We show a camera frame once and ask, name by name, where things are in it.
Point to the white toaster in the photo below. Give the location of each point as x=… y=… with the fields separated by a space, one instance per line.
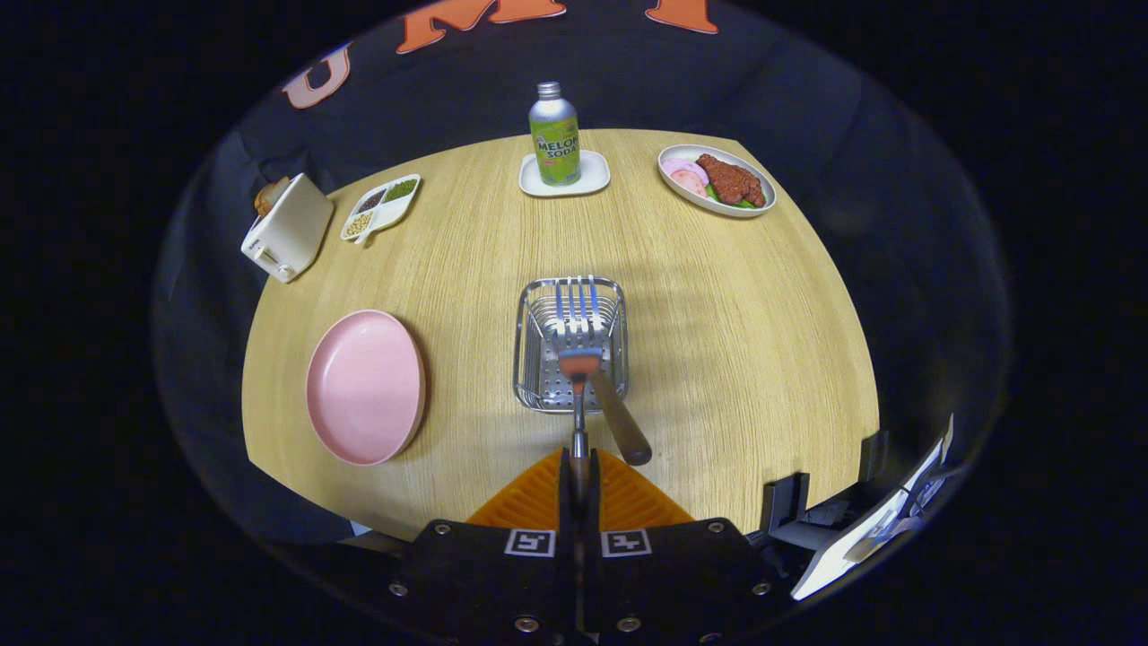
x=291 y=233

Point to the pink ham slice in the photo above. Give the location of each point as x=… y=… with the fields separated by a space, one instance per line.
x=682 y=166
x=689 y=186

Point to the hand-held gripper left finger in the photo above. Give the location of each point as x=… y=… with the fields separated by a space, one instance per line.
x=565 y=502

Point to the pile of dark beans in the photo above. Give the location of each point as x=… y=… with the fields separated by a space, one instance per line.
x=371 y=201

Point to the black backdrop cloth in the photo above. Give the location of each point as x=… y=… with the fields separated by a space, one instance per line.
x=628 y=72

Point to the brown meat piece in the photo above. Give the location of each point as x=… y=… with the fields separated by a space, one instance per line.
x=731 y=179

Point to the brown toast slice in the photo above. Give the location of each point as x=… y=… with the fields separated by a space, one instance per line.
x=269 y=196

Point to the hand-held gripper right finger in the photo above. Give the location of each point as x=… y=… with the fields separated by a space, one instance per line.
x=594 y=502

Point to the green soda bottle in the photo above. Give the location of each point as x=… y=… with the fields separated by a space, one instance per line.
x=556 y=135

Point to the white oval food plate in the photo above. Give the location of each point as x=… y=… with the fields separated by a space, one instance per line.
x=717 y=209

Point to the pile of yellow beans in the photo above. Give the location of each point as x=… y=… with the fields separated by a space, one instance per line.
x=359 y=224

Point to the black stand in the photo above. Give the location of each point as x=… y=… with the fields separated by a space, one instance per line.
x=874 y=458

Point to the pile of green beans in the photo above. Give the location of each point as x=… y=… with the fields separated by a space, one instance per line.
x=401 y=189

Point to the white square coaster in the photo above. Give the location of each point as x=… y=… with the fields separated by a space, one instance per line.
x=596 y=175

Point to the white divided dish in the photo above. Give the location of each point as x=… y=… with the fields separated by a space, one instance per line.
x=390 y=213

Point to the pink plate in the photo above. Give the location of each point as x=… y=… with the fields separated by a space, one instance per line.
x=363 y=390

